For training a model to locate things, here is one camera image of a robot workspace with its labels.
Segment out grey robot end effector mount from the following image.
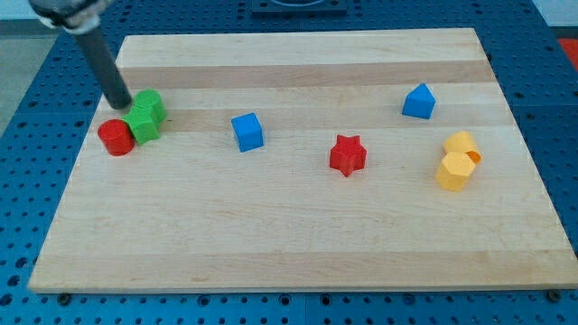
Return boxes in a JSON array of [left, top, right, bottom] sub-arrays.
[[28, 0, 114, 35]]

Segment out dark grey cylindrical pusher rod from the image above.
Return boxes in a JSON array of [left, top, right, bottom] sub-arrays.
[[74, 27, 132, 110]]

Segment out green star block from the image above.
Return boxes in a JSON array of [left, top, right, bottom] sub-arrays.
[[122, 107, 165, 144]]

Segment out red star block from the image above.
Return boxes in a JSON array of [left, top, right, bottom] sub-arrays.
[[329, 135, 367, 177]]

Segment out green cylinder block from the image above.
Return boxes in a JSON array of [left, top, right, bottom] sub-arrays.
[[134, 89, 167, 125]]

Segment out red cylinder block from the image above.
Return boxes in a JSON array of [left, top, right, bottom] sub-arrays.
[[97, 119, 135, 156]]

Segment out blue cube block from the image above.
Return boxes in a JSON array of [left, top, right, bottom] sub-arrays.
[[231, 113, 264, 153]]

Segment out light wooden board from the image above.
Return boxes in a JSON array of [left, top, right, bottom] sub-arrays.
[[28, 28, 577, 293]]

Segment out blue pentagon block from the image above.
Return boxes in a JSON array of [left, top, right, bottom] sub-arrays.
[[402, 83, 436, 119]]

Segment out yellow hexagon block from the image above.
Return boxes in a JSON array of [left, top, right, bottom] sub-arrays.
[[435, 152, 476, 191]]

